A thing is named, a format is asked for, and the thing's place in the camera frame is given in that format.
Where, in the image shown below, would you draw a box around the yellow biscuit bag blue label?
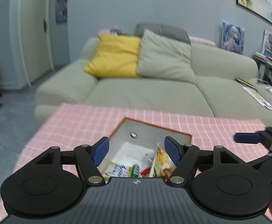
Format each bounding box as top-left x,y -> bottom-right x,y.
149,144 -> 176,181

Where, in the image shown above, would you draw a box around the yellow white 4meric packet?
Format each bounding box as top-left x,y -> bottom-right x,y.
102,162 -> 132,181

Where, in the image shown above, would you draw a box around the green snack stick packet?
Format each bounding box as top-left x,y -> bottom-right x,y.
130,164 -> 140,178

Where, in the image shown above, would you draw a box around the pink checkered tablecloth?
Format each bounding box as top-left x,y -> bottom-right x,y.
0,103 -> 271,222

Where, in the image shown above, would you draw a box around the red orange snack packet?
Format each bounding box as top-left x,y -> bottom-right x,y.
140,167 -> 151,178

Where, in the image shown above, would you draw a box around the orange storage box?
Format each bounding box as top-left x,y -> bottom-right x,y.
98,118 -> 192,178

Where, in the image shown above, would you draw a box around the magazines on sofa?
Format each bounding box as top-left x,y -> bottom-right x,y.
235,77 -> 272,110

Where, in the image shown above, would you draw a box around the beige sofa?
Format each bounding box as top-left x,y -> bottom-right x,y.
34,37 -> 272,126

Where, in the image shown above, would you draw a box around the side table with books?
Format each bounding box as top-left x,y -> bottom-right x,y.
253,29 -> 272,85

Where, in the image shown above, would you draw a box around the blue anime poster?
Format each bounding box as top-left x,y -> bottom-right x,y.
221,20 -> 245,55

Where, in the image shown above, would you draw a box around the beige cushion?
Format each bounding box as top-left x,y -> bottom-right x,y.
136,29 -> 196,83

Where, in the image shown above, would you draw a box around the yellow cushion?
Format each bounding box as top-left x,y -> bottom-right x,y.
84,34 -> 141,78

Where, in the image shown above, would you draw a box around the grey cushion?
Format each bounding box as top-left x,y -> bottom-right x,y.
135,22 -> 191,45

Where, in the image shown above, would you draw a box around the cream door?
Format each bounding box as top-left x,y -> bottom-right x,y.
9,0 -> 54,88

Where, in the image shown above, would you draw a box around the blue poster on wall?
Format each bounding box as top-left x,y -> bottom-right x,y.
55,0 -> 68,24

